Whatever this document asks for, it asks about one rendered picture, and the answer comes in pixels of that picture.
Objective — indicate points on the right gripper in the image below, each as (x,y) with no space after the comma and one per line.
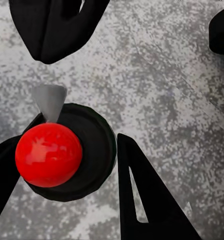
(54,29)

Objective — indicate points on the insectifuge atomizer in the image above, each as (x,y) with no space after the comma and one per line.
(68,151)

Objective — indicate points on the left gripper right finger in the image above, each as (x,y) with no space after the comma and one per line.
(166,220)

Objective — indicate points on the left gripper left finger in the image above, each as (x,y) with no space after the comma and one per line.
(9,174)

